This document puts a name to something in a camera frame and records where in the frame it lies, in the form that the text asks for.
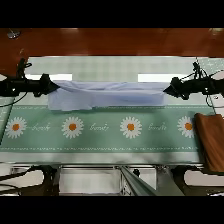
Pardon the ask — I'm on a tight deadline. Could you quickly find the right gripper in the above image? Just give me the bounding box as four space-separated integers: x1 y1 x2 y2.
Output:
162 76 188 101

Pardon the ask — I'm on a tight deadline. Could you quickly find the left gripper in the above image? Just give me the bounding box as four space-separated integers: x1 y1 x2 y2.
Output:
38 73 62 98

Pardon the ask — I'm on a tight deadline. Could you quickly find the light blue shirt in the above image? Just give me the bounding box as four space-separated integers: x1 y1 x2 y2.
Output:
47 79 168 112

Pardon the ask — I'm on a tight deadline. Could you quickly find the orange-brown garment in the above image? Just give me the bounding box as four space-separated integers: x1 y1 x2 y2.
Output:
194 112 224 175

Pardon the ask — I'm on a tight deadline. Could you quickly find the black cable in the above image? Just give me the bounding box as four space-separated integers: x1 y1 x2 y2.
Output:
16 57 33 80
191 56 210 81

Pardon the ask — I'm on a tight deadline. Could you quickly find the silver frame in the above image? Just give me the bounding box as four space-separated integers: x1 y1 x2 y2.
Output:
0 162 224 197

